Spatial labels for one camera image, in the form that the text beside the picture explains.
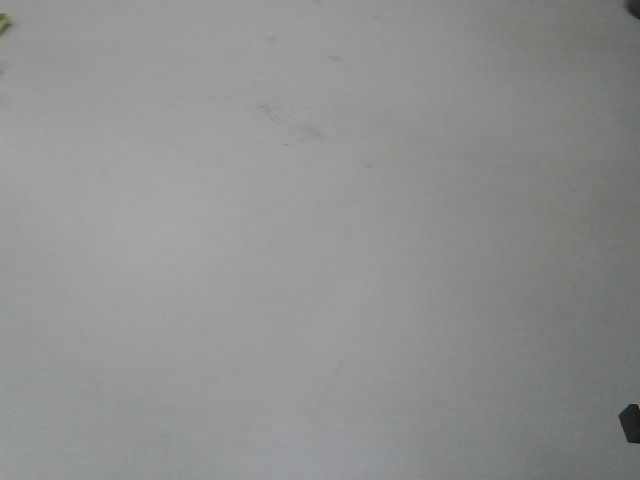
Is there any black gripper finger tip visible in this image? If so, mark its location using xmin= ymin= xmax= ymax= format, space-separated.
xmin=618 ymin=404 xmax=640 ymax=443

